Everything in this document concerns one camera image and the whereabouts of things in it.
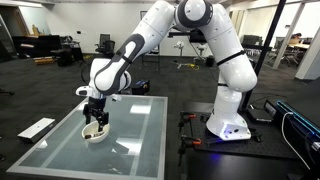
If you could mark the white slanted column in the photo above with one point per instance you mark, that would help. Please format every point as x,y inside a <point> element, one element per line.
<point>288,33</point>

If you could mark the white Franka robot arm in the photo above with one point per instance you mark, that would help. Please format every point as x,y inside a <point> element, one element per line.
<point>233,76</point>

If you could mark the black slanted pole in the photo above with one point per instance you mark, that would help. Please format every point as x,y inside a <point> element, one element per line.
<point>266,50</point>

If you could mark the black waste bin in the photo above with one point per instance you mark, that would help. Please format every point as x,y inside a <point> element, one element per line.
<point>210,61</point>

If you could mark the seated person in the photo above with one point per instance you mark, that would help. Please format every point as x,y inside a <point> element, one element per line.
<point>295,36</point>

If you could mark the black box with blue light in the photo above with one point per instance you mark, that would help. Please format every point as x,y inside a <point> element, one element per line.
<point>140,87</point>

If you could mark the black office chair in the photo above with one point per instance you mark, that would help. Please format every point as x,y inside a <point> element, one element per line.
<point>105,46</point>

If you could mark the white tripod stand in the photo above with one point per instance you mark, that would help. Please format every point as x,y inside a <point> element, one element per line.
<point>180,50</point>

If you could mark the white ceramic bowl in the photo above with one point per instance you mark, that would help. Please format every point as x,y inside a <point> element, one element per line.
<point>96,136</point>

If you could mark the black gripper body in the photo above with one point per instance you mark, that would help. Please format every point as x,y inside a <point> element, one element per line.
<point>96,106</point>

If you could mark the flat black device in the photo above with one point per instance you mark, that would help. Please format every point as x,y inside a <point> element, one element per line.
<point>259,115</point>

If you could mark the framed wall picture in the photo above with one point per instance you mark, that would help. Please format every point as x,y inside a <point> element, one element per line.
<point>142,14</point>

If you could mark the black computer with blue strip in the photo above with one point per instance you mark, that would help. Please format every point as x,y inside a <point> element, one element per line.
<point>296,120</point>

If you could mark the wooden pallet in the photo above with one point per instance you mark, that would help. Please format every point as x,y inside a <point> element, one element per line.
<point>44,60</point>

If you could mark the flat white box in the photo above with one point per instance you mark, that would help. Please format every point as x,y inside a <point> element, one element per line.
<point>36,129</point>

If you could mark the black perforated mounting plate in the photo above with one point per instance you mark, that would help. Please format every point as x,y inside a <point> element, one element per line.
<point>266,148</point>

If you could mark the black stool with equipment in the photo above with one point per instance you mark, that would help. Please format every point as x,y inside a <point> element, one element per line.
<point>66,53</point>

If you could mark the black marker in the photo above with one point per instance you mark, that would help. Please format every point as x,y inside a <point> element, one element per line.
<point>94,135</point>

